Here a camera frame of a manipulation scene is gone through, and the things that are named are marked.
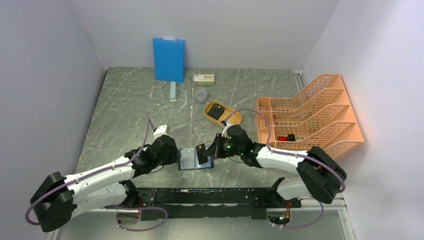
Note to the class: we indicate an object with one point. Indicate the dark blue card holder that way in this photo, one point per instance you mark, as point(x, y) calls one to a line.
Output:
point(189, 160)

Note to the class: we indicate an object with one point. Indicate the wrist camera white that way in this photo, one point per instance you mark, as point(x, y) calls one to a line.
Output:
point(226, 125)
point(162, 130)

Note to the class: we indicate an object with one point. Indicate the yellow oval tray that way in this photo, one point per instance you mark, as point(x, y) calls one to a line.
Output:
point(229, 115)

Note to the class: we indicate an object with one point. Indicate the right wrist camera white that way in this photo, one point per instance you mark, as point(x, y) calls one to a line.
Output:
point(226, 125)

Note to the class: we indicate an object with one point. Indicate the blue board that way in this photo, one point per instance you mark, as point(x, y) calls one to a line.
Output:
point(168, 58)

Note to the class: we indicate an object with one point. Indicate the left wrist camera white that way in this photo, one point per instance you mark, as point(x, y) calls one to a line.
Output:
point(162, 130)

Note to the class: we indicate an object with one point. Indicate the orange file organizer rack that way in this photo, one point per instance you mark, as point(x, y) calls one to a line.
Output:
point(320, 115)

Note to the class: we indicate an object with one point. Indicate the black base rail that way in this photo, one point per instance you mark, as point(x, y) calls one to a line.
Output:
point(190, 203)

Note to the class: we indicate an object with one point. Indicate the small clear plastic cup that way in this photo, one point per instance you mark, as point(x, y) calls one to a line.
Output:
point(201, 95)

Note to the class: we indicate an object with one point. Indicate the light blue eraser stick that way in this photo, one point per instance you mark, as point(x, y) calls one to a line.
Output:
point(173, 91)

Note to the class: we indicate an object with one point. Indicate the red black object in rack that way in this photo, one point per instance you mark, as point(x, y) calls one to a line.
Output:
point(288, 138)

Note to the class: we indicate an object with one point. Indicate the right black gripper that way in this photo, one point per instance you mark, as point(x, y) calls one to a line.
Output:
point(211, 151)

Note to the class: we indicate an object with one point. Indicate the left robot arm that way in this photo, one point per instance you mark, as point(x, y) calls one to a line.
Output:
point(61, 198)

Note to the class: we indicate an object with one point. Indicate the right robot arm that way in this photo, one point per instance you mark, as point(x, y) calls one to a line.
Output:
point(318, 175)

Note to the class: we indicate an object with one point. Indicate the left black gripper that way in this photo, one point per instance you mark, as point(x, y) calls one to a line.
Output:
point(173, 157)

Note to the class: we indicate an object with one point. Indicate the small red white box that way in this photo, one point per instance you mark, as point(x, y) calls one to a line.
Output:
point(204, 79)

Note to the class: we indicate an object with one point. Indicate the black card in tray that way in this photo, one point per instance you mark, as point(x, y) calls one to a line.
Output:
point(216, 111)

